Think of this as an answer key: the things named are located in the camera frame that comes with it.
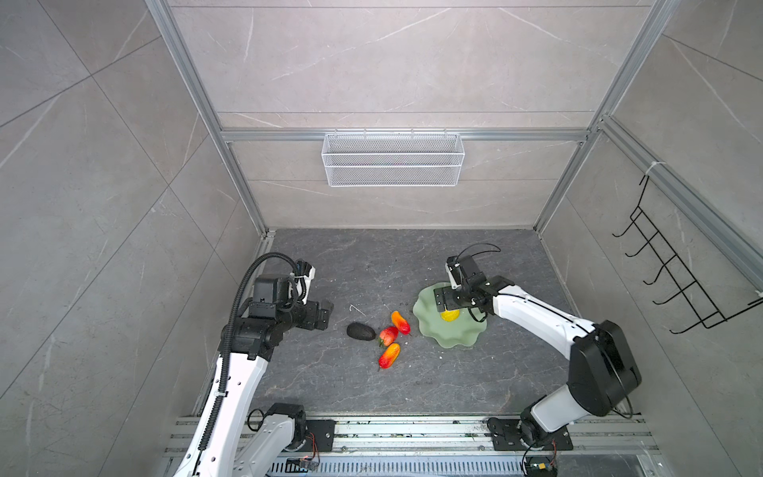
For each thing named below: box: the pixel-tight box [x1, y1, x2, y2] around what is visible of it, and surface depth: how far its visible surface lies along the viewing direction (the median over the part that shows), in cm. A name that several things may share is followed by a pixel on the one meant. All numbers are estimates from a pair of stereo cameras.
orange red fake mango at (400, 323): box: [391, 310, 412, 335], surface depth 92 cm
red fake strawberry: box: [378, 325, 399, 347], surface depth 89 cm
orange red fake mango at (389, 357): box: [378, 342, 402, 369], surface depth 87 cm
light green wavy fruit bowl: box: [413, 282, 488, 348], surface depth 93 cm
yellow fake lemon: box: [440, 309, 460, 322], surface depth 94 cm
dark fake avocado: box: [346, 321, 377, 341], surface depth 90 cm
